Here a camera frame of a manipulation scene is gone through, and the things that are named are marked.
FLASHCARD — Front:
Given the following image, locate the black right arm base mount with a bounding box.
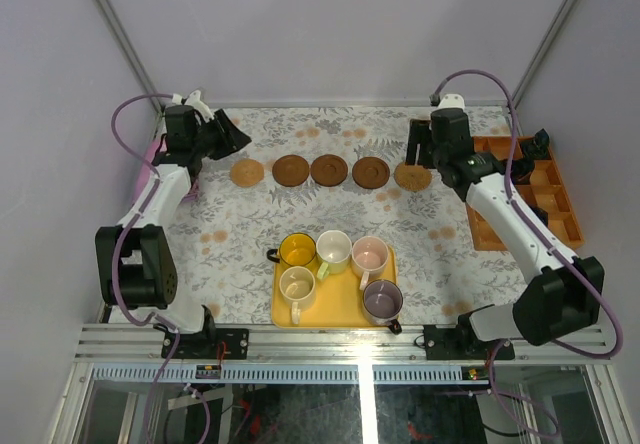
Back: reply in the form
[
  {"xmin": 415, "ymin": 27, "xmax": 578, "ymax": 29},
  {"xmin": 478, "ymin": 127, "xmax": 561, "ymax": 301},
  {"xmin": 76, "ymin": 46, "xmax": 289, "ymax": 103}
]
[{"xmin": 423, "ymin": 325, "xmax": 498, "ymax": 361}]

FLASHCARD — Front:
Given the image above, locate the aluminium front frame rail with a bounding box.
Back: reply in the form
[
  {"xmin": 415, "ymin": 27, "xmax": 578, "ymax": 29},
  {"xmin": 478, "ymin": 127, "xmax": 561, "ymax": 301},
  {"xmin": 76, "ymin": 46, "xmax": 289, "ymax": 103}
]
[{"xmin": 74, "ymin": 324, "xmax": 611, "ymax": 366}]

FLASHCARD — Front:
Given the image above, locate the brown wooden coaster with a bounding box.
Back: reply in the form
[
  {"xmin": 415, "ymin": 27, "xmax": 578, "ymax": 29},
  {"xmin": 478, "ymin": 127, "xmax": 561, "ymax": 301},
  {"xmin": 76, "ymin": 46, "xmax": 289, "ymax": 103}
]
[
  {"xmin": 352, "ymin": 156, "xmax": 390, "ymax": 189},
  {"xmin": 310, "ymin": 154, "xmax": 348, "ymax": 187},
  {"xmin": 272, "ymin": 154, "xmax": 310, "ymax": 187}
]

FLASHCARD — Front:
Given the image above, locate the yellow glass mug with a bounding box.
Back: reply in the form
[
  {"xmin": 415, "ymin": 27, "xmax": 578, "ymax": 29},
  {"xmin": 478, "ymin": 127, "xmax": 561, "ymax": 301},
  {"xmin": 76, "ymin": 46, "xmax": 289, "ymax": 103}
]
[{"xmin": 266, "ymin": 233, "xmax": 317, "ymax": 268}]

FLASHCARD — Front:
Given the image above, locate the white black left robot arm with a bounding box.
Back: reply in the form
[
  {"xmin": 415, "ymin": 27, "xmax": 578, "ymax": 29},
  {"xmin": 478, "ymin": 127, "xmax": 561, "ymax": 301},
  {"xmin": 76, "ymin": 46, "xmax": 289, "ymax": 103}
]
[{"xmin": 95, "ymin": 101, "xmax": 251, "ymax": 359}]

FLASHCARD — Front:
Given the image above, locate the rolled dark green tie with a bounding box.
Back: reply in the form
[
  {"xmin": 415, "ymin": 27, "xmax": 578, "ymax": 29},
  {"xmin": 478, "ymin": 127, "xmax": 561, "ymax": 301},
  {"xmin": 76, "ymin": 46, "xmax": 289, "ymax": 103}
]
[{"xmin": 520, "ymin": 128, "xmax": 551, "ymax": 160}]

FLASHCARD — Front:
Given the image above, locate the yellow plastic tray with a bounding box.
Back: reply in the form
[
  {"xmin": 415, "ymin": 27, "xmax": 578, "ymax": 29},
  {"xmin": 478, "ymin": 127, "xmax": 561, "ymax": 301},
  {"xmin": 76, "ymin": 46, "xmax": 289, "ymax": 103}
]
[{"xmin": 271, "ymin": 264, "xmax": 374, "ymax": 329}]

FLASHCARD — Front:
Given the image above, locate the brown wooden coaster middle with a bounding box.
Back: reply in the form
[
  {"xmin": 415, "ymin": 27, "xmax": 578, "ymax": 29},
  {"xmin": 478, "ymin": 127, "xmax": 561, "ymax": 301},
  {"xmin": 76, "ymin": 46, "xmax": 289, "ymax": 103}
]
[{"xmin": 310, "ymin": 154, "xmax": 348, "ymax": 187}]

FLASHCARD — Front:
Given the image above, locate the white mug green handle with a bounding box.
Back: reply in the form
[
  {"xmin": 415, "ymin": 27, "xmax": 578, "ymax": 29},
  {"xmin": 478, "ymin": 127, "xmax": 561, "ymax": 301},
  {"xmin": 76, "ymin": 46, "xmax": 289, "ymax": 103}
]
[{"xmin": 316, "ymin": 230, "xmax": 352, "ymax": 281}]

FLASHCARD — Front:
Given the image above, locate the woven rattan coaster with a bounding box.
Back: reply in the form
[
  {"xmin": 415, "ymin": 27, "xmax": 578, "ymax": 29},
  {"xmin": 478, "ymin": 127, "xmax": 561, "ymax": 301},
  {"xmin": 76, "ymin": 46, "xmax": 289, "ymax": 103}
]
[
  {"xmin": 230, "ymin": 159, "xmax": 264, "ymax": 188},
  {"xmin": 394, "ymin": 163, "xmax": 432, "ymax": 192}
]

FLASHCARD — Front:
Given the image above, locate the orange wooden divided organizer box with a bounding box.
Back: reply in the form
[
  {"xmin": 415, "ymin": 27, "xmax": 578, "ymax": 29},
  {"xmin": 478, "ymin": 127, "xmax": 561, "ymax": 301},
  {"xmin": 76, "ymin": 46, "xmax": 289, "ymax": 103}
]
[{"xmin": 466, "ymin": 148, "xmax": 584, "ymax": 251}]

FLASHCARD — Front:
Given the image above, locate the floral patterned tablecloth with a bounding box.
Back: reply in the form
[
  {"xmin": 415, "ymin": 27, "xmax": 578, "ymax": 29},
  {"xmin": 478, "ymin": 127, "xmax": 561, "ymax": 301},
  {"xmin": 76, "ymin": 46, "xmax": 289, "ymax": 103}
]
[{"xmin": 166, "ymin": 107, "xmax": 526, "ymax": 324}]

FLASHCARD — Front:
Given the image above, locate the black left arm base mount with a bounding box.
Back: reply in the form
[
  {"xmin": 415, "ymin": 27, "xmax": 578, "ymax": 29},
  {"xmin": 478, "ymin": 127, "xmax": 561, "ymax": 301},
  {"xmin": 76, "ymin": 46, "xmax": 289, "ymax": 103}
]
[{"xmin": 172, "ymin": 309, "xmax": 250, "ymax": 361}]

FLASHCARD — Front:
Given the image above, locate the cream ceramic mug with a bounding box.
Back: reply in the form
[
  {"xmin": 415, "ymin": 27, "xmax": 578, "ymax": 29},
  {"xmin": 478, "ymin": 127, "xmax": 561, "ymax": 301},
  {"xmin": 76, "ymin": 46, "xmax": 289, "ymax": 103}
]
[{"xmin": 279, "ymin": 266, "xmax": 316, "ymax": 325}]

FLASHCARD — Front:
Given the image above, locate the rolled tie with orange pattern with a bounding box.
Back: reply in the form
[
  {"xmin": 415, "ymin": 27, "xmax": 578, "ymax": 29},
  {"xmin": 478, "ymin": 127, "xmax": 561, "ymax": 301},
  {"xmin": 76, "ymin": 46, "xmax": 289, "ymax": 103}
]
[{"xmin": 510, "ymin": 157, "xmax": 535, "ymax": 185}]

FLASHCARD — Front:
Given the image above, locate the pink ceramic mug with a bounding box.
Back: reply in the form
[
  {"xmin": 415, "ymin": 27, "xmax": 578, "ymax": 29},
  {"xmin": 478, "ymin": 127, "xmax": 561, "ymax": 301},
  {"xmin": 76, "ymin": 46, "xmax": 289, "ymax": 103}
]
[{"xmin": 351, "ymin": 236, "xmax": 390, "ymax": 290}]

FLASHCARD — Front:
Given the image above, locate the purple mug black handle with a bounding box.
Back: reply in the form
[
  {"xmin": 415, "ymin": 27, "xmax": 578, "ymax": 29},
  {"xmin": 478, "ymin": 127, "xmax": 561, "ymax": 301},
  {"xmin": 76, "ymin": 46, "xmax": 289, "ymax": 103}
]
[{"xmin": 362, "ymin": 279, "xmax": 404, "ymax": 335}]

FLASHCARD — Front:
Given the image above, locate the pink folded cloth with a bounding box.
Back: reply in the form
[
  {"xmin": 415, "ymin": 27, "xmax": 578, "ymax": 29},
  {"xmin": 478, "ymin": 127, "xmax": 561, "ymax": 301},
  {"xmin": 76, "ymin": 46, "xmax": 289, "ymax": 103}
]
[{"xmin": 137, "ymin": 136, "xmax": 199, "ymax": 203}]

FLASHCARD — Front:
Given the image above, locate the brown wooden coaster left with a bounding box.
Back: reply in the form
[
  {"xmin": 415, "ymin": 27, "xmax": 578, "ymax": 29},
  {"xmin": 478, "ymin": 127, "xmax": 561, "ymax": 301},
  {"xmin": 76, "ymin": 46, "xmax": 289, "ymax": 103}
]
[{"xmin": 272, "ymin": 154, "xmax": 310, "ymax": 187}]

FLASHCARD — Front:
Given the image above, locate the brown wooden coaster right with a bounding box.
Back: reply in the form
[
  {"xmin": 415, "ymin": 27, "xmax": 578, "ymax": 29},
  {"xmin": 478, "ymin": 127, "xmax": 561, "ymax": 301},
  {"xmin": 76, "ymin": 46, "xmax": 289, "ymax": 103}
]
[{"xmin": 352, "ymin": 156, "xmax": 390, "ymax": 189}]

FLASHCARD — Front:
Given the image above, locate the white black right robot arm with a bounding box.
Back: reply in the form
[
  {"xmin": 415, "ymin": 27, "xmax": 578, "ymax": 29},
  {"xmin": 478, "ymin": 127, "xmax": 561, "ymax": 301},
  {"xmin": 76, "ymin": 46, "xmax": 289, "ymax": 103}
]
[{"xmin": 405, "ymin": 107, "xmax": 604, "ymax": 359}]

